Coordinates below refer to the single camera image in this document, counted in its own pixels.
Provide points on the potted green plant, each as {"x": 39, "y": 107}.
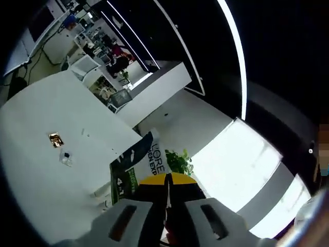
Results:
{"x": 178, "y": 162}

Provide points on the window with white blinds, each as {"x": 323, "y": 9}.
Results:
{"x": 244, "y": 167}

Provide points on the clear dark-label skincare sachet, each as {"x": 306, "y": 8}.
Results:
{"x": 66, "y": 157}

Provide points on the white-framed office chair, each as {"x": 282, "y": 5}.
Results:
{"x": 84, "y": 67}

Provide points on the black mesh office chair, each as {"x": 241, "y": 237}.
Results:
{"x": 119, "y": 100}

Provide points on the gold skincare sachet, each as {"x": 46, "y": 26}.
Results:
{"x": 56, "y": 139}

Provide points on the curved ceiling light strip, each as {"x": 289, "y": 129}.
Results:
{"x": 236, "y": 64}

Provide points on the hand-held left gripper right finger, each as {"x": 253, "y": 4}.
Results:
{"x": 185, "y": 213}

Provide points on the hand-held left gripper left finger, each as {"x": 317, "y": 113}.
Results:
{"x": 151, "y": 211}

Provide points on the green skincare sachet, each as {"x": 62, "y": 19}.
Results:
{"x": 136, "y": 162}

